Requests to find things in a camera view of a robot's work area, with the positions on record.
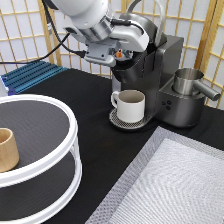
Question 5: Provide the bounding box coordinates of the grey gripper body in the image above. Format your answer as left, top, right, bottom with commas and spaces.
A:
84, 41, 133, 67

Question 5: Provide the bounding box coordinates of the grey Keurig coffee machine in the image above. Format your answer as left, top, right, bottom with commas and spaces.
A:
109, 13, 205, 131

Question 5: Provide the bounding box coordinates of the white coffee pod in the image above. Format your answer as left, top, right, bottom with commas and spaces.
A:
115, 49, 123, 59

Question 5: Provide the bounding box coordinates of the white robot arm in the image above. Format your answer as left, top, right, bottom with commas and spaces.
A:
52, 0, 149, 67

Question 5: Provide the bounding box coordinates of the white ceramic mug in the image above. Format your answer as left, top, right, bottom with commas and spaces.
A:
111, 90, 145, 123

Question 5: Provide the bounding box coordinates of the wooden shoji screen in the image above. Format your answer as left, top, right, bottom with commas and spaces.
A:
0, 0, 224, 110

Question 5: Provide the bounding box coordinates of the steel milk frother jug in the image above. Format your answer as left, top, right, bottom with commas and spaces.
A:
173, 68, 221, 101

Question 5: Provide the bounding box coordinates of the white two-tier round shelf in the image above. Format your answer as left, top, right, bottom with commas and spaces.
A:
0, 94, 82, 224

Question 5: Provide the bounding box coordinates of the wooden cup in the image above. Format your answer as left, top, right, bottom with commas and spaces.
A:
0, 128, 19, 173

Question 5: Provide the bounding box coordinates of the grey woven placemat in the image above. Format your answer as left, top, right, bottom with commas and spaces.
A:
85, 127, 224, 224

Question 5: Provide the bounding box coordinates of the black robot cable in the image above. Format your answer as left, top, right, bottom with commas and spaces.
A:
0, 0, 88, 65

